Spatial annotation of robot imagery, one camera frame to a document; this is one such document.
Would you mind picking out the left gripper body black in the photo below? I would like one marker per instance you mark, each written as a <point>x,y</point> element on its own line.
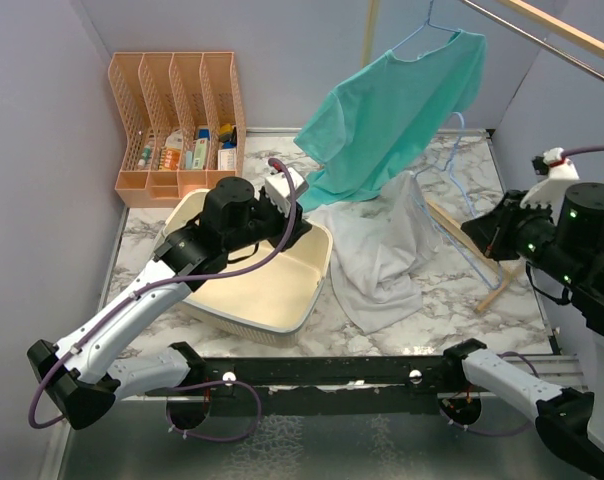
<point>271,223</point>

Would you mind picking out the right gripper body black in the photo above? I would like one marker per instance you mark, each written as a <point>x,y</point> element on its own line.
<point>517,229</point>

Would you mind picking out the white t shirt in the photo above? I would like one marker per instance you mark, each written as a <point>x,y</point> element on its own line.
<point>377,245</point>

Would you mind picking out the teal t shirt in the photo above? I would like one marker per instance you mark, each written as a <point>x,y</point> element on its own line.
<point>371,126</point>

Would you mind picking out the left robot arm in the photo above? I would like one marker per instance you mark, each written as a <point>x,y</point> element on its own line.
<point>238,231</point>

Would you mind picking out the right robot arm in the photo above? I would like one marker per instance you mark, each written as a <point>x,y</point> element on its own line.
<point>569,248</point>

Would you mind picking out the cream plastic basket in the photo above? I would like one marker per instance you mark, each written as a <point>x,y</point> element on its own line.
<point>272,304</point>

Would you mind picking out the items in organizer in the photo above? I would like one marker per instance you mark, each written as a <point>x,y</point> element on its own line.
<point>174,156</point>

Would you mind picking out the orange file organizer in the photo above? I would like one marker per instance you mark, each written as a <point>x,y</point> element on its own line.
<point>159,92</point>

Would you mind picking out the wooden clothes rack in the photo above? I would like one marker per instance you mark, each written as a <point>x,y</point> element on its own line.
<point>518,232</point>

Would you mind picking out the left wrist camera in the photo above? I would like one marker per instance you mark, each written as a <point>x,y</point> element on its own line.
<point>279,192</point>

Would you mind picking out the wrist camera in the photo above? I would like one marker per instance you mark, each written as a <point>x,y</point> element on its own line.
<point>561,174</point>
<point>279,192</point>

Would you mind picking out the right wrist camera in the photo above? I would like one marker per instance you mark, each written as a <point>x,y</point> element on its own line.
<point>561,174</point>

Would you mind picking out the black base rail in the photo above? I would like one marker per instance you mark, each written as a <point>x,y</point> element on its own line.
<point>309,386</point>

